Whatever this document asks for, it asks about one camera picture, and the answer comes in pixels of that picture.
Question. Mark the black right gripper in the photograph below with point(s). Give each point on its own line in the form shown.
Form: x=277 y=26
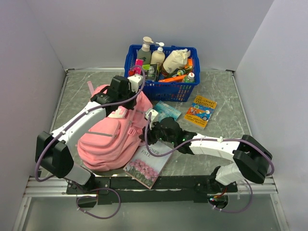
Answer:
x=152 y=140

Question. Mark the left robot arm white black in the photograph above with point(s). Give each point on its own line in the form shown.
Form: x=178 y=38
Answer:
x=53 y=150

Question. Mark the grey pump bottle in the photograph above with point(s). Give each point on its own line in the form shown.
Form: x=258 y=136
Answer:
x=144 y=52

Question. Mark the pink student backpack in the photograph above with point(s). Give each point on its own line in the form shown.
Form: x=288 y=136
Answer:
x=112 y=142

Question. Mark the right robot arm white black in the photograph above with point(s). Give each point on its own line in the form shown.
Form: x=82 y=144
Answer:
x=249 y=159

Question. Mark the black mounting base rail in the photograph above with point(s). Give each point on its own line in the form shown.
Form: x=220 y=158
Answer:
x=114 y=189

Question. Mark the black green box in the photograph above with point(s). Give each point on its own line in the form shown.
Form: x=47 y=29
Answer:
x=151 y=72

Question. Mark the orange toothbrush pack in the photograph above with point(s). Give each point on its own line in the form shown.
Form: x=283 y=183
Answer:
x=173 y=79

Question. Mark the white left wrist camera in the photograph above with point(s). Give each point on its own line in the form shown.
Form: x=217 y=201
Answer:
x=136 y=81

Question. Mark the cream pump bottle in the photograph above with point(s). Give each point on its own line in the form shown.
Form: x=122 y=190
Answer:
x=158 y=55

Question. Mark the small green bottle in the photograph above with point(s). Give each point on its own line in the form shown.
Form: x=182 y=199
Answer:
x=184 y=71

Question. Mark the pink box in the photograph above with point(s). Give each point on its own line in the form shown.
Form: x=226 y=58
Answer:
x=136 y=69

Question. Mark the beige drawstring pouch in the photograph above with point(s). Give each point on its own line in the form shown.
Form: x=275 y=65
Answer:
x=176 y=60

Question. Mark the teal paperback book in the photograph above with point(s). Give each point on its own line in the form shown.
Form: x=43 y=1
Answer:
x=164 y=110

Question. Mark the floral notebook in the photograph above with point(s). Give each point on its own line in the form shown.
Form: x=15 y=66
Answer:
x=144 y=167

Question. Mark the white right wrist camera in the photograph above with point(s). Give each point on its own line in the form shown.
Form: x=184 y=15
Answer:
x=151 y=116

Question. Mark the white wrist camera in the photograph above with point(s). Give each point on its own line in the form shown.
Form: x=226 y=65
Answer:
x=151 y=116
x=136 y=81

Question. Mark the yellow treehouse book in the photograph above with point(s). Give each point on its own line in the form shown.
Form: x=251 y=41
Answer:
x=200 y=111

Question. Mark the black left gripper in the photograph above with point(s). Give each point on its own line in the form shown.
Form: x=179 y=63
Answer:
x=131 y=105

